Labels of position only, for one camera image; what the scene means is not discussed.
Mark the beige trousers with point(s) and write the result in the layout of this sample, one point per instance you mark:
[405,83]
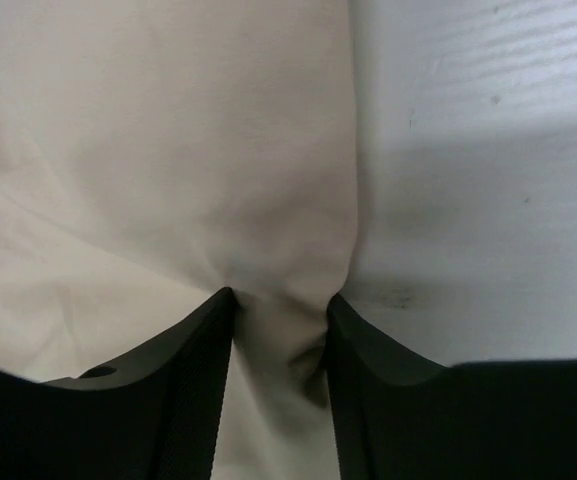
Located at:
[154,152]

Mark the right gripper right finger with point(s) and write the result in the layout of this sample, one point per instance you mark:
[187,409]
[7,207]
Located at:
[398,415]

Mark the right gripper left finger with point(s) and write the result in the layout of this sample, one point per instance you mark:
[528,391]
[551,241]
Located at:
[151,413]

